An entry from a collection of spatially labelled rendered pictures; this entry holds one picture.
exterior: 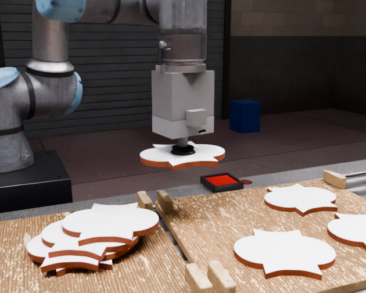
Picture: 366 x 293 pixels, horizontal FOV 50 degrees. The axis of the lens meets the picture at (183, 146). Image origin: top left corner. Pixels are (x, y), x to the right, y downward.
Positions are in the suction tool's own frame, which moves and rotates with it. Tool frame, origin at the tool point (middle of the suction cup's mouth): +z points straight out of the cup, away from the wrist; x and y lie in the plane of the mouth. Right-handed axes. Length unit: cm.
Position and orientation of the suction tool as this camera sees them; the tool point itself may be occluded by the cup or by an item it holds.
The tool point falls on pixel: (182, 158)
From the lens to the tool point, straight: 68.4
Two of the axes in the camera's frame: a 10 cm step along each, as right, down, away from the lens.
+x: -5.7, -2.2, 7.9
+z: 0.0, 9.6, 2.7
